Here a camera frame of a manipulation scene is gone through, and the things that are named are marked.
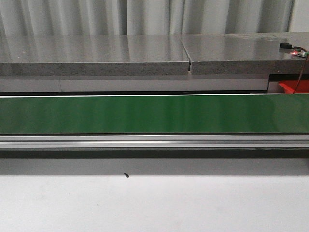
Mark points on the green conveyor belt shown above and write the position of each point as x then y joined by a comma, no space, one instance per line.
257,113

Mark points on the grey stone counter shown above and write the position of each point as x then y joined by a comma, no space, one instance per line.
150,63

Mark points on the red plastic bin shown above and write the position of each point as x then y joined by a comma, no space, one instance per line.
291,86

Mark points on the small sensor circuit board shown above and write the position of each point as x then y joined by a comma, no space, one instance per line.
295,50

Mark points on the white pleated curtain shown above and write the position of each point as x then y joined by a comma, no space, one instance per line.
151,17

